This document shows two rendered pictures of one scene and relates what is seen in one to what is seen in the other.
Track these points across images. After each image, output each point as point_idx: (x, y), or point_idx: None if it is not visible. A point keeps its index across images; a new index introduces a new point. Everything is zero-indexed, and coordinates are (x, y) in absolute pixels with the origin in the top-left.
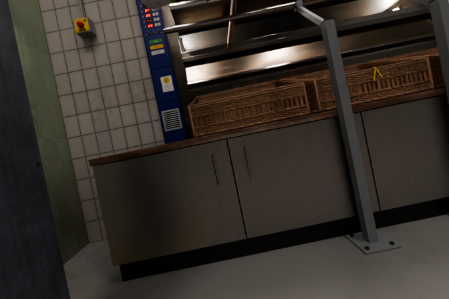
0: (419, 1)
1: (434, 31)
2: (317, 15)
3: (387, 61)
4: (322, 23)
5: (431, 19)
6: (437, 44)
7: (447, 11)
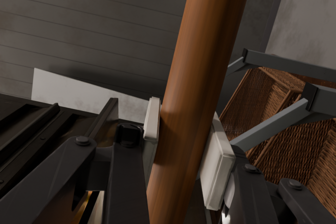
0: (229, 71)
1: (281, 69)
2: (258, 125)
3: (264, 147)
4: (314, 99)
5: (265, 66)
6: (299, 73)
7: (264, 53)
